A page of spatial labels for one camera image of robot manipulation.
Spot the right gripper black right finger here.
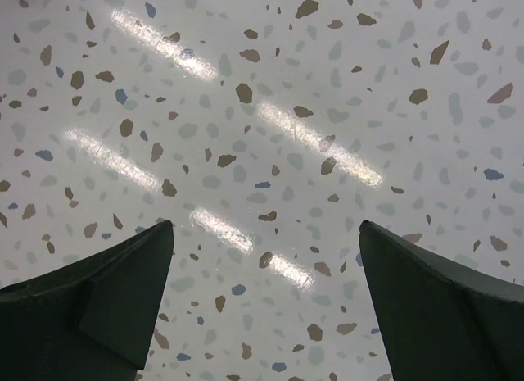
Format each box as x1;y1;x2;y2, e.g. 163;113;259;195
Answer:
359;220;523;380

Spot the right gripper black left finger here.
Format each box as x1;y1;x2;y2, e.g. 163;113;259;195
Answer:
1;220;174;381

